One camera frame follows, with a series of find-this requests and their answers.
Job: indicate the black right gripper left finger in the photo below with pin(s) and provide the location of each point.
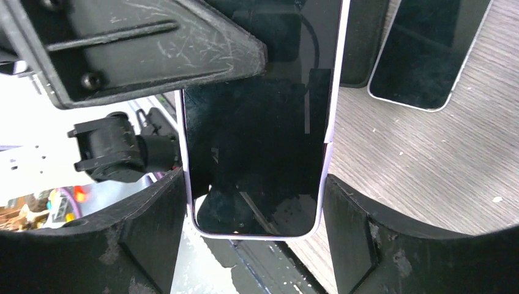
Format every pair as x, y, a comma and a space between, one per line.
128, 247

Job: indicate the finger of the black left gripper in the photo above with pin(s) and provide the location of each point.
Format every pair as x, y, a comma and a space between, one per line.
93, 53

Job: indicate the phone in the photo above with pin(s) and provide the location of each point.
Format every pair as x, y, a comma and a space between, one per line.
425, 50
257, 150

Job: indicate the black phone case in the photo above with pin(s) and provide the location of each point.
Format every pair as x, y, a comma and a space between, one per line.
365, 26

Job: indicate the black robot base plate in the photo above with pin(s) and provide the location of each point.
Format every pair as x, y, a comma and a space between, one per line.
264, 267

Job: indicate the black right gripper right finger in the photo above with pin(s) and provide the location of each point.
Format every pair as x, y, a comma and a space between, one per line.
376, 249

